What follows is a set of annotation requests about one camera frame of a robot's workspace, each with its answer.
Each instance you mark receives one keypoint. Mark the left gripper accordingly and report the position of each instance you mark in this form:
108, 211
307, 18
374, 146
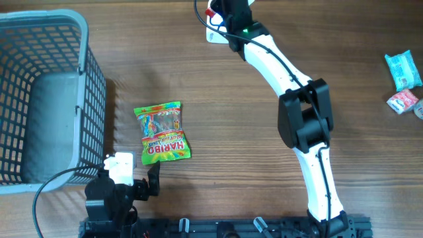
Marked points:
142, 192

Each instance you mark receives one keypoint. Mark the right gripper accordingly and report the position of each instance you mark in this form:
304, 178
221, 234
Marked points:
216, 4

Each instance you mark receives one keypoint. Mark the red Nescafe stick sachet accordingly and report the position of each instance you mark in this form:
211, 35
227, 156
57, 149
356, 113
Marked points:
209, 12

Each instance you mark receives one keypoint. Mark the green Haribo worms bag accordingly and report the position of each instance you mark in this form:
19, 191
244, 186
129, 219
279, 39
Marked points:
163, 138

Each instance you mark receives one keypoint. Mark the mint wet wipes pack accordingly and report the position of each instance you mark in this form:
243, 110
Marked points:
404, 71

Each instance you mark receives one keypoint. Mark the green lid jar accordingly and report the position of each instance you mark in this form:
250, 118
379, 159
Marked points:
418, 109

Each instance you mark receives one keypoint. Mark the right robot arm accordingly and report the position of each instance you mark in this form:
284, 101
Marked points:
304, 111

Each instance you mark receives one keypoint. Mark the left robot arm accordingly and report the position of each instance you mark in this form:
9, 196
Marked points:
110, 208

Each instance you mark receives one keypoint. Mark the white barcode scanner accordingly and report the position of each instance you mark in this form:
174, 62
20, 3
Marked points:
215, 33

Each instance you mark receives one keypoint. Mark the grey plastic shopping basket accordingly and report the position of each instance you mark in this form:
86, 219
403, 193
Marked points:
53, 102

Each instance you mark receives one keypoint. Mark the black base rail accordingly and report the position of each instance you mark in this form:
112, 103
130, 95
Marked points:
285, 227

